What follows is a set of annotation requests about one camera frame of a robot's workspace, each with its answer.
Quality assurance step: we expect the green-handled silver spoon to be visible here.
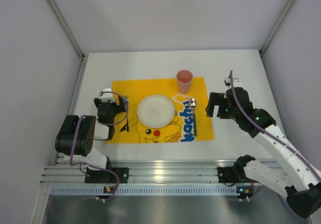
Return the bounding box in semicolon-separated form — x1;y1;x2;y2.
189;97;197;137

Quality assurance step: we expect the blue metallic fork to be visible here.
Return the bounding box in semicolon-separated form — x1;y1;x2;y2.
124;95;129;132

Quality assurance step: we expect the pink plastic cup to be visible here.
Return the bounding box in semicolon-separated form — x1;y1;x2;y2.
176;70;193;94

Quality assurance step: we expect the white round plate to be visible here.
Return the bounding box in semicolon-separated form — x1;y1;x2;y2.
137;94;175;129

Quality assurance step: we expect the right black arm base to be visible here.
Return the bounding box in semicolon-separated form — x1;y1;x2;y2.
217;155;256;186

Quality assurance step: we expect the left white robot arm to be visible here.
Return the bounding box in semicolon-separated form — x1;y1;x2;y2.
55;88;129;171

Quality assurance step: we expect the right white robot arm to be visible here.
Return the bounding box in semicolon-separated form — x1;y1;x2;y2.
206;76;320;218

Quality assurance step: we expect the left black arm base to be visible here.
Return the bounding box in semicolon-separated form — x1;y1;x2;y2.
84;167;129;184

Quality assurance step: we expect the yellow Pikachu placemat cloth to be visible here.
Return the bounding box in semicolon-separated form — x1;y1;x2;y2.
109;77;215;144

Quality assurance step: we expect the aluminium rail frame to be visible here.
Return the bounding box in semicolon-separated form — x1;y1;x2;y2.
40;158;313;197

